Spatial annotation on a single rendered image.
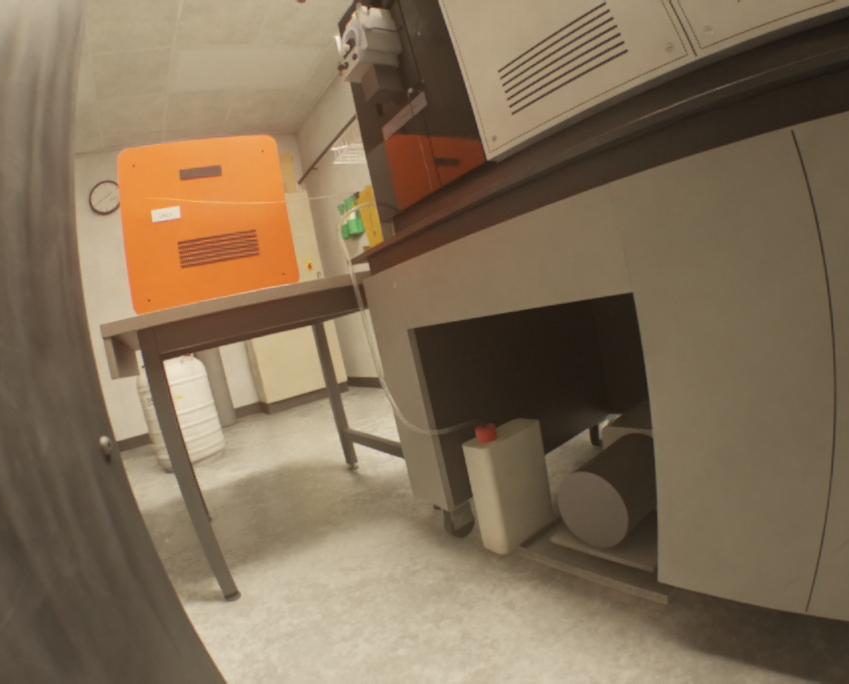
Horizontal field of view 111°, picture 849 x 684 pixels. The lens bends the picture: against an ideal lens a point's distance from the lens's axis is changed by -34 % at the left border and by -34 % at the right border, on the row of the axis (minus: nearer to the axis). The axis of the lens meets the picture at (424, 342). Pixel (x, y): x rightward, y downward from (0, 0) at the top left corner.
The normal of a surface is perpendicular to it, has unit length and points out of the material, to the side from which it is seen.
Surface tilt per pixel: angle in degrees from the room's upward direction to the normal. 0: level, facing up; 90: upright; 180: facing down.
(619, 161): 90
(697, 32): 90
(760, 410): 90
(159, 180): 90
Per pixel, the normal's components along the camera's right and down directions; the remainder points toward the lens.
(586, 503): -0.81, 0.22
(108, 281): 0.55, -0.07
